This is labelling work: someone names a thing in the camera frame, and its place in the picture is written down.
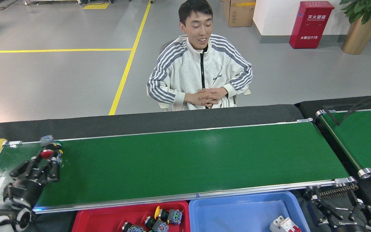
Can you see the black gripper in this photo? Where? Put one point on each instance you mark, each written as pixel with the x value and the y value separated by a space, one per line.
pixel 24 190
pixel 346 225

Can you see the white circuit breaker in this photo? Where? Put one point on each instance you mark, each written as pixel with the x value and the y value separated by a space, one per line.
pixel 280 224

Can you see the red push button yellow band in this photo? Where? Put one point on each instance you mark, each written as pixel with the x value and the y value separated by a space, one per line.
pixel 159 226

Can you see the yellow mushroom push button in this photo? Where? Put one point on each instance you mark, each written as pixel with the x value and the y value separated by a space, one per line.
pixel 175 216

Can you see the green conveyor belt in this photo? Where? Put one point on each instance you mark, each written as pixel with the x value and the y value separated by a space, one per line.
pixel 188 161
pixel 362 138

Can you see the red plastic tray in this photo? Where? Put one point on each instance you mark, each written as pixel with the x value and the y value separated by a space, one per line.
pixel 101 222

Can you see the blue plastic tray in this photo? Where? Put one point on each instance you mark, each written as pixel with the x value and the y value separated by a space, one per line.
pixel 230 216

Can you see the person's right hand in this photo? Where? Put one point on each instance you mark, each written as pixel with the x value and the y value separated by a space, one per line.
pixel 194 98

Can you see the person's left hand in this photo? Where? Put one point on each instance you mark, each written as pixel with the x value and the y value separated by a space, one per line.
pixel 218 93

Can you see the grey office chair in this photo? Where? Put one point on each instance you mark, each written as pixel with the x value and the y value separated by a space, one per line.
pixel 163 105

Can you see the person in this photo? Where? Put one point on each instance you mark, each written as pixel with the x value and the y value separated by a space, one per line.
pixel 179 74

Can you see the potted plant gold planter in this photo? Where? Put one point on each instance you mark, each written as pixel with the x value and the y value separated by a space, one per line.
pixel 357 37

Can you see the red fire extinguisher box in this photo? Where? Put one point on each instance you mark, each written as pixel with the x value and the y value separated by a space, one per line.
pixel 311 27

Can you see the brown cardboard box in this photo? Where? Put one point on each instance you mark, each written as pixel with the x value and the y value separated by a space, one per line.
pixel 238 14

